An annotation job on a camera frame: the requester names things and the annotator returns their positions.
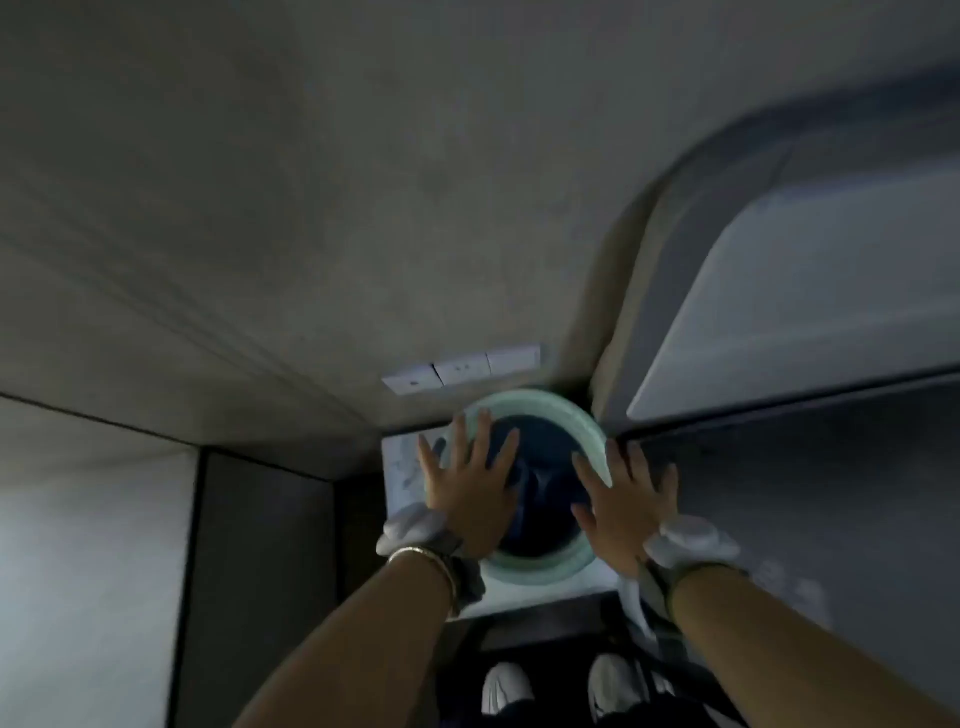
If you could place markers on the dark blue cleaning cloth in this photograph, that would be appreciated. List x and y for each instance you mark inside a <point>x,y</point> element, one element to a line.
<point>541,487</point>

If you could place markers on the person's right forearm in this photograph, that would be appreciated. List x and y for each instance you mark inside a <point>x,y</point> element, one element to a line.
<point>787,660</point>

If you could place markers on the person's right hand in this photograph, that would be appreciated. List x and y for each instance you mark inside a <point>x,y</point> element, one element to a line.
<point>626,517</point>

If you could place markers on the white shoe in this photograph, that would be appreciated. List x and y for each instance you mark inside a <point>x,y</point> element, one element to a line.
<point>508,686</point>
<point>619,686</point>

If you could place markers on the person's left hand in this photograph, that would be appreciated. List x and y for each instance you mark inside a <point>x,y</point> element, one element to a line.
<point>472,502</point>

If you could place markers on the person's left forearm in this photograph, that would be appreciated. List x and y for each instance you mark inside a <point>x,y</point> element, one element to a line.
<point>360,660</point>

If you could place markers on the white wall switch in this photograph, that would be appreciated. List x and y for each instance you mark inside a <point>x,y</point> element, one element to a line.
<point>409,381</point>
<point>463,370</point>
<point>514,360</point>

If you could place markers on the pale green basin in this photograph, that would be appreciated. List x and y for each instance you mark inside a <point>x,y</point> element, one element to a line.
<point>525,401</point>

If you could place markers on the white stool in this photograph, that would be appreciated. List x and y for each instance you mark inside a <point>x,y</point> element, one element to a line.
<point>401,472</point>

